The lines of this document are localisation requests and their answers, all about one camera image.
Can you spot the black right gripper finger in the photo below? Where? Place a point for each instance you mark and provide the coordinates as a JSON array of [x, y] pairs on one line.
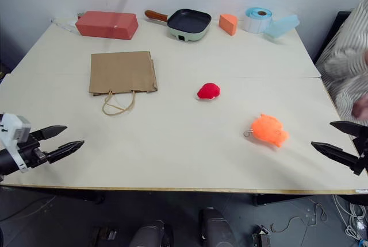
[[335, 152], [349, 127]]

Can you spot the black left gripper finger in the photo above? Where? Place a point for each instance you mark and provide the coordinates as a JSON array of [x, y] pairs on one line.
[[65, 150], [49, 131]]

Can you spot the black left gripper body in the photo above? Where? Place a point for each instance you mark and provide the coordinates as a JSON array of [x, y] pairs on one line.
[[30, 151]]

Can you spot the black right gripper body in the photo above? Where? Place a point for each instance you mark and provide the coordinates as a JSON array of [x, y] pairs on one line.
[[362, 155]]

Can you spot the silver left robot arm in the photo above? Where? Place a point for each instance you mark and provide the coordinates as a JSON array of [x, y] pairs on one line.
[[6, 161]]

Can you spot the brown paper bag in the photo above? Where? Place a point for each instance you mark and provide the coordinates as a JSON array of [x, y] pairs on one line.
[[122, 78]]

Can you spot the person in striped shirt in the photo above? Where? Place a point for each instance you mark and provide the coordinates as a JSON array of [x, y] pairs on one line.
[[346, 60]]

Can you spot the orange plush toy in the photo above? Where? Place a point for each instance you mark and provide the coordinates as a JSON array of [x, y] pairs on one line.
[[268, 130]]

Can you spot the black chair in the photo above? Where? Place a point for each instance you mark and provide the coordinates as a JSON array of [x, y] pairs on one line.
[[330, 36]]

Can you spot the light blue plastic box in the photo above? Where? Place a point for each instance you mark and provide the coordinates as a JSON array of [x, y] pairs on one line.
[[280, 28]]

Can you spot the dark rounded robot foot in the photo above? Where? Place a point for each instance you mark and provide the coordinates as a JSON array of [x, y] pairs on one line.
[[216, 227], [151, 235]]

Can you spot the red foam brick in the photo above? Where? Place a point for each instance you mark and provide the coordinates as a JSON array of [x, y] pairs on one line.
[[107, 24]]

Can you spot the red plush toy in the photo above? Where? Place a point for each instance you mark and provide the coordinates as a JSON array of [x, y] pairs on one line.
[[209, 91]]

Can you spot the blue label roll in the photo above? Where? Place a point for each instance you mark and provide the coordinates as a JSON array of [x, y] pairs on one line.
[[257, 20]]

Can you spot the orange foam wedge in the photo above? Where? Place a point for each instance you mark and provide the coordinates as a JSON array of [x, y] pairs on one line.
[[228, 24]]

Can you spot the green electric frying pan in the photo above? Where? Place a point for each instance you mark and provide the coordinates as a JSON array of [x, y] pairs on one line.
[[187, 24]]

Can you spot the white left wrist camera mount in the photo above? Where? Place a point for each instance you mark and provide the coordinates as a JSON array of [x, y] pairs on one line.
[[13, 135]]

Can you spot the black metal bracket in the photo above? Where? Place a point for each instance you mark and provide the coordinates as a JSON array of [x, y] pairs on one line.
[[261, 237]]

